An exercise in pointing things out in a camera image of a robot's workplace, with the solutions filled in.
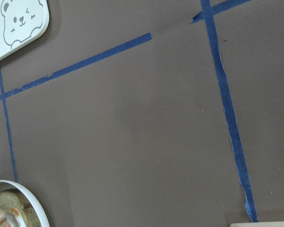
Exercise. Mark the bread slice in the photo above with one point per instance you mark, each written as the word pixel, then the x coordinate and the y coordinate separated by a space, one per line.
pixel 12 198
pixel 29 216

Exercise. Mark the cream bear tray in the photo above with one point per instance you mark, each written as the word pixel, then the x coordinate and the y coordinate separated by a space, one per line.
pixel 21 22

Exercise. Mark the bread slice under egg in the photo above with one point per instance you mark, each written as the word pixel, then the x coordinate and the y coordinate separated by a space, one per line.
pixel 29 216

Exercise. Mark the white plate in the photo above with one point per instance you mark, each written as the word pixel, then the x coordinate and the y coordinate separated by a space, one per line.
pixel 32 200

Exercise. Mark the fried egg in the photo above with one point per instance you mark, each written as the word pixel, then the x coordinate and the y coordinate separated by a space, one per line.
pixel 14 218

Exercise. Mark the wooden cutting board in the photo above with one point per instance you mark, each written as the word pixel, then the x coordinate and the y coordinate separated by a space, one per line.
pixel 259 224

